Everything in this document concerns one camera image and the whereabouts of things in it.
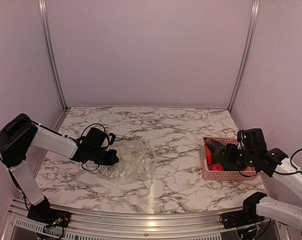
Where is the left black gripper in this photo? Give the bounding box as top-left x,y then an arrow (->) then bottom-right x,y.
89,146 -> 119,166

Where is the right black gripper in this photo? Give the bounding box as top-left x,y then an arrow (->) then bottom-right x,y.
220,143 -> 257,169

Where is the dark fake eggplant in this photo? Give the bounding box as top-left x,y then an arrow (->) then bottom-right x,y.
205,137 -> 223,149

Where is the red orange fake mango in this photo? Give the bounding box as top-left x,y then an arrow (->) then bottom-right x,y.
204,144 -> 213,167

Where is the clear zip top bag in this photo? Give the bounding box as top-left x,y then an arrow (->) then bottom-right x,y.
98,138 -> 157,185

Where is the green fake leafy vegetable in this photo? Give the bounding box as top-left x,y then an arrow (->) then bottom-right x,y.
213,147 -> 238,171

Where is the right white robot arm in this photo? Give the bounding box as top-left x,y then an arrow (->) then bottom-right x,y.
220,128 -> 302,236

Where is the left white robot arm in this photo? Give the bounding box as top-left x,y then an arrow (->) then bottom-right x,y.
0,113 -> 119,223

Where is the pink plastic basket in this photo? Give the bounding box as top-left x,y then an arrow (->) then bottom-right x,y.
201,136 -> 257,181

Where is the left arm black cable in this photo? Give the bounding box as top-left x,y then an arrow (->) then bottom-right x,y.
79,122 -> 116,172

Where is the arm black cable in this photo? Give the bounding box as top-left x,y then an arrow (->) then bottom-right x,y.
289,147 -> 302,173
79,122 -> 116,172

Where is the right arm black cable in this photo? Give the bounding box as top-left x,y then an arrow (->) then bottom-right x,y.
289,147 -> 302,173

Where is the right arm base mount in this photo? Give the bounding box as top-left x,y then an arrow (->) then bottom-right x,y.
219,192 -> 267,229

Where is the front aluminium rail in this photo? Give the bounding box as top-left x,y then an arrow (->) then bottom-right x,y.
0,199 -> 290,240

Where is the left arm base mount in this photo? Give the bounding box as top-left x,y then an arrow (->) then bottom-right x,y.
27,198 -> 71,228

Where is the right aluminium frame post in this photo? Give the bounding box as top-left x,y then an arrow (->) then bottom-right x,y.
228,0 -> 261,113

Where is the aluminium frame post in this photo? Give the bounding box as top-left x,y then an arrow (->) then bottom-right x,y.
38,0 -> 68,112
228,0 -> 261,113

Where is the left aluminium frame post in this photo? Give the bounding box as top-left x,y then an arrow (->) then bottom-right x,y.
38,0 -> 68,112

